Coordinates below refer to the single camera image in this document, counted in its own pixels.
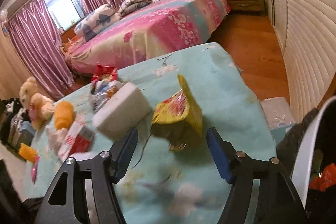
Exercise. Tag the crumpled silver wrapper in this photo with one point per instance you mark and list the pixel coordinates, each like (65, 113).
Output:
(102, 92)

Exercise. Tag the folded grey white quilt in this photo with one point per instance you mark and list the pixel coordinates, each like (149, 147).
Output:
(129, 6)

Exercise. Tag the white foam block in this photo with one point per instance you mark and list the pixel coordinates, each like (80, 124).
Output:
(124, 110)

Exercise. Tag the white louvered wardrobe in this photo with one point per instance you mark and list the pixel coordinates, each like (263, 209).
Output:
(305, 30)

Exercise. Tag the wooden nightstand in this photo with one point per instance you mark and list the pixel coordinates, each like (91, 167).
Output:
(246, 5)

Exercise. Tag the round metal trash bin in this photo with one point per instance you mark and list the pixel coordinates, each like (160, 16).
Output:
(308, 154)

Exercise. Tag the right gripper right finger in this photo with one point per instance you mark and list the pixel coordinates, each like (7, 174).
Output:
(278, 200)

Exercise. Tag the red snack wrapper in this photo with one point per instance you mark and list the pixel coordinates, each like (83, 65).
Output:
(103, 72)

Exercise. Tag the folded heart pattern quilt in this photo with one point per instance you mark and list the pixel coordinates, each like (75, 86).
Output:
(97, 21)

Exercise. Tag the teal floral table cloth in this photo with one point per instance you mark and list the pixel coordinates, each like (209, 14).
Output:
(151, 153)

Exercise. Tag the orange foam fruit net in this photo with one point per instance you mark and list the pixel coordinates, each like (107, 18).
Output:
(63, 115)

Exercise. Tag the white plastic storage box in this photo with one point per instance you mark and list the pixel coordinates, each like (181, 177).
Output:
(277, 112)

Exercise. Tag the pink hair brush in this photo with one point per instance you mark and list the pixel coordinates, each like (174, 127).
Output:
(34, 170)

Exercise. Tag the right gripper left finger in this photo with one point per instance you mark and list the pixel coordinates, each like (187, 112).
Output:
(65, 200)

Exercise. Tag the red white carton box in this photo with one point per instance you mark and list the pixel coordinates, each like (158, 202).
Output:
(77, 140)

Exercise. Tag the pink curtain left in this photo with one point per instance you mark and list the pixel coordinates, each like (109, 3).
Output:
(37, 40)

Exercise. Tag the yellow wrapper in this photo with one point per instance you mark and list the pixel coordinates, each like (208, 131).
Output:
(179, 119)

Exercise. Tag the bed with floral sheet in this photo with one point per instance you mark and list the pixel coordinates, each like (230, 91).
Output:
(162, 27)

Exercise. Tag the cream teddy bear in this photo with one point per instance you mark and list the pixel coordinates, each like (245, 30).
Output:
(40, 108)

